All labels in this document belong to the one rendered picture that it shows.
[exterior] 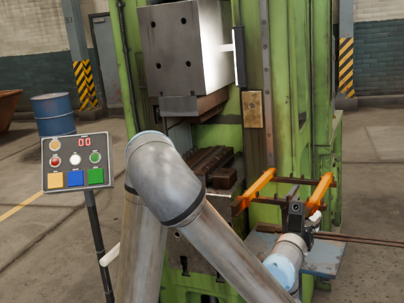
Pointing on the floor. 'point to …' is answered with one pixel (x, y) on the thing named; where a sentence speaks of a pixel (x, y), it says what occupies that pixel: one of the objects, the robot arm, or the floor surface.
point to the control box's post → (98, 243)
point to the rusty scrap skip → (8, 108)
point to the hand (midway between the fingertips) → (309, 210)
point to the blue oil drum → (53, 115)
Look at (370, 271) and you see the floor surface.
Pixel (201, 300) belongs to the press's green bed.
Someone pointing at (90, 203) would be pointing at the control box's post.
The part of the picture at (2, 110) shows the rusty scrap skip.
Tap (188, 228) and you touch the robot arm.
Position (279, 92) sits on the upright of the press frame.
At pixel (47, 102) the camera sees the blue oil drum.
